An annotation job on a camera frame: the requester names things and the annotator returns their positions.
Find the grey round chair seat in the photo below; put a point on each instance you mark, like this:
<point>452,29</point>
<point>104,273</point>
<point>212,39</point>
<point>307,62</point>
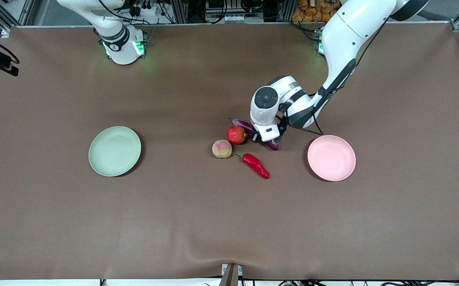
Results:
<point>444,10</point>

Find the yellow-pink peach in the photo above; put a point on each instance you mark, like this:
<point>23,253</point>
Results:
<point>222,149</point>

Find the pink round plate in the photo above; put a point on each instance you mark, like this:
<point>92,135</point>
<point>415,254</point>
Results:
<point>331,158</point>

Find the bag of orange fruits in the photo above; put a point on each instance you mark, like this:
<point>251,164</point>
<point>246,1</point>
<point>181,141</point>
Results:
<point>313,11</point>

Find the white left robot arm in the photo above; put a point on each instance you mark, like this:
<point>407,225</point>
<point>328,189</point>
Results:
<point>344,35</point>

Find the white power strip with plugs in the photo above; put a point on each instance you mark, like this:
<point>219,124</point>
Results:
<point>146,8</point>

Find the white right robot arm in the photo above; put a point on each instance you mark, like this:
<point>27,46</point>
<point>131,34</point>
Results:
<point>122,47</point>

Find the light green round plate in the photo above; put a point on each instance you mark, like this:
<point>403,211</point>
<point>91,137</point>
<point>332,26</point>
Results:
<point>114,151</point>

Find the red apple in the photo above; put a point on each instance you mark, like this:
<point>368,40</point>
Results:
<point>236,135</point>

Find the long purple eggplant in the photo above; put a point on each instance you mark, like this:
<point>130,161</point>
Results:
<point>243,125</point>

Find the brown table cloth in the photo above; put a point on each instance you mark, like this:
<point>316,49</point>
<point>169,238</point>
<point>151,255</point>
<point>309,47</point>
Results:
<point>229,218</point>

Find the red chili pepper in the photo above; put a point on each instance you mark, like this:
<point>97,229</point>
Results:
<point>254,163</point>

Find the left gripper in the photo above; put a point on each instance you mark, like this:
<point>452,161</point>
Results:
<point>256,138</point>

